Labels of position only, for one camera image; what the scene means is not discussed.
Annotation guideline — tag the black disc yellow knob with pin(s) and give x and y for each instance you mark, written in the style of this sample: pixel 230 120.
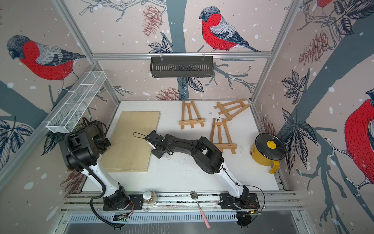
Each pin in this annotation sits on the black disc yellow knob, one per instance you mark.
pixel 268 150

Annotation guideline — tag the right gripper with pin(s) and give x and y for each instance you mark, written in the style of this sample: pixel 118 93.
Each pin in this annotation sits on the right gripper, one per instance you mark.
pixel 158 155

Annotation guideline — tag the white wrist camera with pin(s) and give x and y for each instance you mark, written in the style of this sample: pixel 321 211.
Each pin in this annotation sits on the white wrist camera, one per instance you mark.
pixel 150 143

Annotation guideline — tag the small circuit board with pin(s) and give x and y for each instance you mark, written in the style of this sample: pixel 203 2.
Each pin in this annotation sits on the small circuit board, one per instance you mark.
pixel 122 217

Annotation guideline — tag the plywood board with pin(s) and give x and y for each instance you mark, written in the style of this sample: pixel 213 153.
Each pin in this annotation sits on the plywood board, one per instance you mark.
pixel 129 152

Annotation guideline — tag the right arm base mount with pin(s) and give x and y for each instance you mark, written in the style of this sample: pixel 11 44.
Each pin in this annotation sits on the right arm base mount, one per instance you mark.
pixel 246 201

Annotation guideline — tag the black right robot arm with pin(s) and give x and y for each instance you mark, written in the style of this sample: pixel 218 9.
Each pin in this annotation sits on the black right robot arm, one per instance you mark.
pixel 210 159

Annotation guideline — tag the spoon with pink handle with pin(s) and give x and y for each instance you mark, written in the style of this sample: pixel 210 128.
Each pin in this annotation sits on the spoon with pink handle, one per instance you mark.
pixel 194 196

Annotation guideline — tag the black hanging basket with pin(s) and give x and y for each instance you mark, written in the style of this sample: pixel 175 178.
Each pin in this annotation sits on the black hanging basket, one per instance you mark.
pixel 182 67

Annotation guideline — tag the white wire mesh basket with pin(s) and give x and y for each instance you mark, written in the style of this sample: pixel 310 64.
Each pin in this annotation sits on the white wire mesh basket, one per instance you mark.
pixel 69 114

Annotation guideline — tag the small glass jar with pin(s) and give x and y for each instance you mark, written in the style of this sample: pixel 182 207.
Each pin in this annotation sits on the small glass jar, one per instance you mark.
pixel 149 198

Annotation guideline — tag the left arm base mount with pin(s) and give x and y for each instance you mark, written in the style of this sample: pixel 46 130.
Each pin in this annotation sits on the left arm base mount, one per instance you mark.
pixel 135 203

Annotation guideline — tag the wooden easel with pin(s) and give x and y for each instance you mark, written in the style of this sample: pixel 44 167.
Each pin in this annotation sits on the wooden easel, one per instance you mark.
pixel 233 108
pixel 190 116
pixel 220 136

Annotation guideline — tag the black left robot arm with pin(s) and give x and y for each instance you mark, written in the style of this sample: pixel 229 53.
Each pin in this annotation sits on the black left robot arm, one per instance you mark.
pixel 81 150

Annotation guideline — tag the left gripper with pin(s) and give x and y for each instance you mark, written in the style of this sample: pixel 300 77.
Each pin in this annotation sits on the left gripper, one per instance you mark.
pixel 107 144

